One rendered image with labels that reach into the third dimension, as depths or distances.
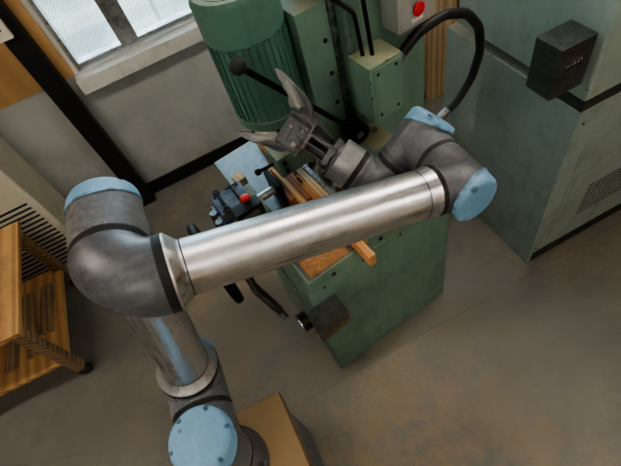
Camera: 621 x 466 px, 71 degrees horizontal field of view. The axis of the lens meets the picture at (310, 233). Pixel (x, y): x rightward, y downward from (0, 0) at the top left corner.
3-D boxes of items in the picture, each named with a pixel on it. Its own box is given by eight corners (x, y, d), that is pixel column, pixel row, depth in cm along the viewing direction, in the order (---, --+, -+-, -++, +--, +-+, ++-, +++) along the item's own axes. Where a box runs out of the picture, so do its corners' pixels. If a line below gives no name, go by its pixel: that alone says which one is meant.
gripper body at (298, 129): (290, 106, 82) (343, 142, 83) (298, 105, 90) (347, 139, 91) (270, 141, 85) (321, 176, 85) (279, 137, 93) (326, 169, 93)
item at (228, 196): (213, 206, 127) (206, 194, 122) (245, 187, 129) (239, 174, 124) (233, 234, 119) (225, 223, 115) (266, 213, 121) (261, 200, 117)
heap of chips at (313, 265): (294, 257, 118) (291, 251, 116) (331, 232, 120) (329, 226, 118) (310, 278, 113) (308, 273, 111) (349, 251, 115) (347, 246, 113)
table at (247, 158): (196, 189, 150) (188, 177, 145) (269, 143, 156) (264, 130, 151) (284, 316, 115) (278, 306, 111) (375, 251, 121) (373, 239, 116)
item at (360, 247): (257, 144, 147) (253, 136, 144) (261, 141, 148) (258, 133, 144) (371, 266, 111) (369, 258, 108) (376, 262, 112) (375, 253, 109)
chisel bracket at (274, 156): (272, 169, 127) (263, 148, 120) (311, 144, 129) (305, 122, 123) (285, 183, 123) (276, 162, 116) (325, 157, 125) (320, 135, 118)
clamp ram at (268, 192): (254, 201, 132) (244, 181, 125) (274, 188, 134) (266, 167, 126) (268, 218, 127) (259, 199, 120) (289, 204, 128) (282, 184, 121)
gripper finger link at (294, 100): (283, 60, 82) (300, 108, 84) (289, 63, 87) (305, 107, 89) (268, 67, 82) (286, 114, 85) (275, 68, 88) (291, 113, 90)
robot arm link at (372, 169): (420, 176, 91) (391, 212, 96) (371, 142, 91) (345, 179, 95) (420, 190, 83) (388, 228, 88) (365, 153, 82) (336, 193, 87)
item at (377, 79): (355, 109, 109) (347, 55, 97) (383, 91, 111) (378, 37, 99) (376, 125, 104) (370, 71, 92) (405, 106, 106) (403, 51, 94)
